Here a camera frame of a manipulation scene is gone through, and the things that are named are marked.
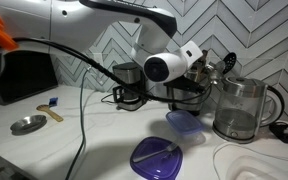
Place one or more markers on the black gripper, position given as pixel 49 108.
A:
pixel 205 58

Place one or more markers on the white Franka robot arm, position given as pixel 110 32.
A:
pixel 84 23

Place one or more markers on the silver ladle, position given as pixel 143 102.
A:
pixel 214 73

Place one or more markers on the black slotted spoon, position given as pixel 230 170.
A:
pixel 230 61

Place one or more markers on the glass steel electric kettle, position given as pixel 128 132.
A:
pixel 240 110

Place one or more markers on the clear container with blue lid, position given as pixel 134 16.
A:
pixel 184 123

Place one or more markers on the black silver coffee maker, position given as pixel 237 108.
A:
pixel 129 86

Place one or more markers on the silver fork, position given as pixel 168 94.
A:
pixel 154 153

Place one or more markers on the purple plastic plate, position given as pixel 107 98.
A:
pixel 155 163

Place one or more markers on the small blue black tool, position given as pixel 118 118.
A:
pixel 53 101

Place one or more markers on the long wooden spoon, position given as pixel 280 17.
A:
pixel 52 113

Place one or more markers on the black box appliance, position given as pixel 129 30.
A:
pixel 24 76

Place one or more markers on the shallow silver metal pan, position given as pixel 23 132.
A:
pixel 29 124

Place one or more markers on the white wall outlet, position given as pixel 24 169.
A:
pixel 98 59

